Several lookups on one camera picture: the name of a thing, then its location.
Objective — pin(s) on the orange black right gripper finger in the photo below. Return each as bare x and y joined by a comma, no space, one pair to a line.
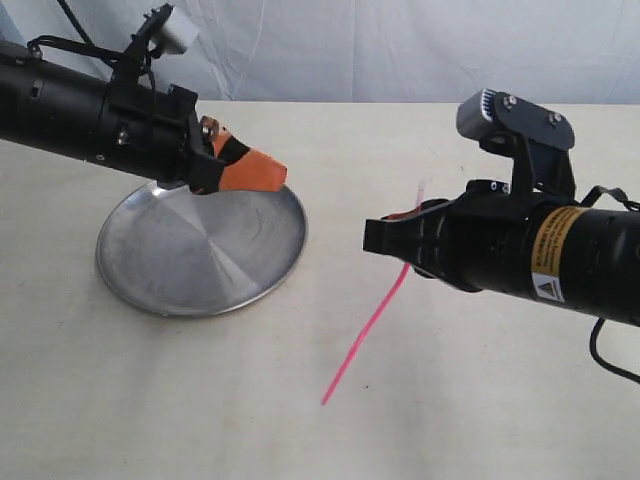
410,240

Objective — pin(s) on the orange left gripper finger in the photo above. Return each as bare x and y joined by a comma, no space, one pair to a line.
243,168

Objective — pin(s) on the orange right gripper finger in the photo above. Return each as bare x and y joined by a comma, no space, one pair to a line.
418,209

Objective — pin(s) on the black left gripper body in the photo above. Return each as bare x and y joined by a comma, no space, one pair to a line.
158,136

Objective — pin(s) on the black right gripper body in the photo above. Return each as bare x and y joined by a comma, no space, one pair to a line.
479,241

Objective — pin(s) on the pink plastic straw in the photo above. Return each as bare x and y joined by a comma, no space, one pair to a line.
363,333

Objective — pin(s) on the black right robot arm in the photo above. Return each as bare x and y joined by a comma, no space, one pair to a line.
543,248

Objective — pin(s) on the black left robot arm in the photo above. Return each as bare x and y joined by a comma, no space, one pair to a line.
53,108

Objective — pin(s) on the round stainless steel plate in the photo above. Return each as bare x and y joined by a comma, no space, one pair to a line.
175,254

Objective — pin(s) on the white backdrop curtain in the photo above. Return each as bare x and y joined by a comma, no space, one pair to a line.
409,51

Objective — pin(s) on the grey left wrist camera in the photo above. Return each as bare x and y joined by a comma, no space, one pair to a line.
171,31

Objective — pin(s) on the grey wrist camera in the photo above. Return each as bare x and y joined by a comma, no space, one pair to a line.
489,111
171,31

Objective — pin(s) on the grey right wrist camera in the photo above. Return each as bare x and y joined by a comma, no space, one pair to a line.
489,111

